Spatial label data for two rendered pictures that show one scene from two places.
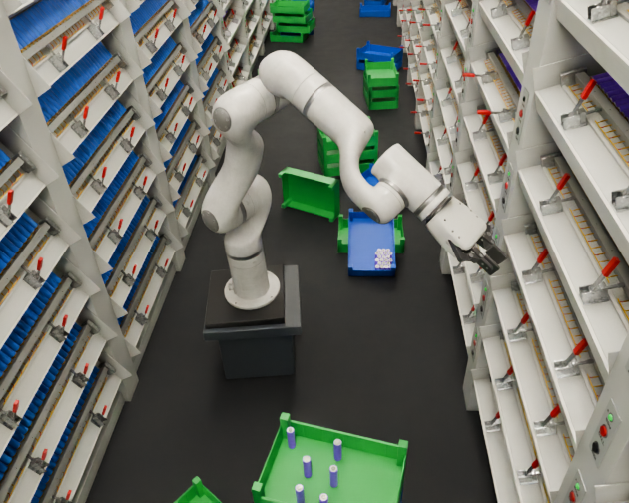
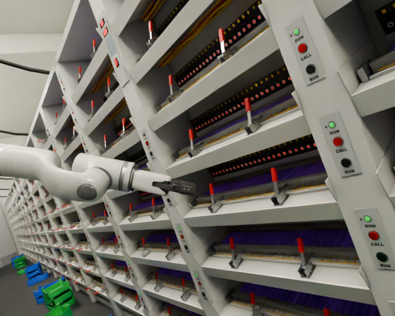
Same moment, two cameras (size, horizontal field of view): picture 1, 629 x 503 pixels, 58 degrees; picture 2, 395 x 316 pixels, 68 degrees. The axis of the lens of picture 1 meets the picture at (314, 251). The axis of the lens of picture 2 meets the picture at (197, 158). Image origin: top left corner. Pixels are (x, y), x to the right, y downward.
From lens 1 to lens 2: 0.74 m
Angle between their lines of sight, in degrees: 55
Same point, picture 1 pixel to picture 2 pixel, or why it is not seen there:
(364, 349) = not seen: outside the picture
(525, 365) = (258, 266)
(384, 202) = (93, 174)
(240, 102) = not seen: outside the picture
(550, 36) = (138, 93)
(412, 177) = (104, 160)
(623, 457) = (363, 130)
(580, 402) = (306, 197)
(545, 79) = (148, 113)
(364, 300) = not seen: outside the picture
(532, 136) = (160, 147)
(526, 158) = (165, 160)
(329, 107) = (17, 150)
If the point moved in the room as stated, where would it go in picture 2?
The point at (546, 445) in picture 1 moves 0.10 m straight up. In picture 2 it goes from (320, 275) to (305, 236)
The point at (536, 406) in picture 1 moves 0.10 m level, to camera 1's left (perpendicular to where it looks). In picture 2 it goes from (288, 271) to (268, 291)
